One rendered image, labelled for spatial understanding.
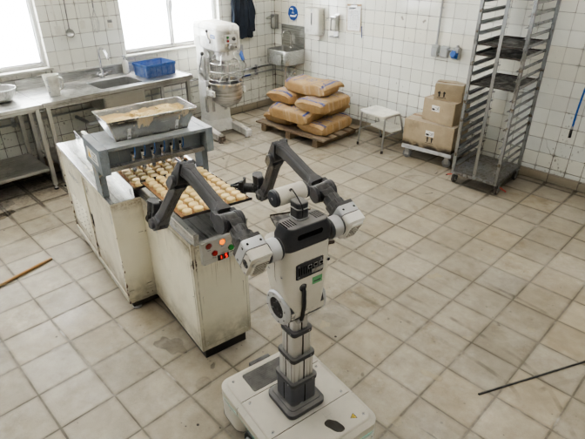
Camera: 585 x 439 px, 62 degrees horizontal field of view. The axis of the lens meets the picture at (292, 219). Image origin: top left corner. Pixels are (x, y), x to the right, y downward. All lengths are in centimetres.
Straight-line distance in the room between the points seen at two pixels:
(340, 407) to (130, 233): 166
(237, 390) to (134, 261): 120
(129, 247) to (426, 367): 198
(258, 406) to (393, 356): 100
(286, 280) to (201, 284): 92
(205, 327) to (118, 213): 87
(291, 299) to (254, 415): 72
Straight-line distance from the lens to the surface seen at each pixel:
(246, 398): 254
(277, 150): 230
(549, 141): 571
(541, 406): 315
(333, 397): 254
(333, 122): 626
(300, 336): 219
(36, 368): 338
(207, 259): 263
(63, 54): 610
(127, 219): 318
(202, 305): 282
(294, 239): 181
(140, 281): 343
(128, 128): 304
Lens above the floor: 219
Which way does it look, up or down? 29 degrees down
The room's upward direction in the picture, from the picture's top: straight up
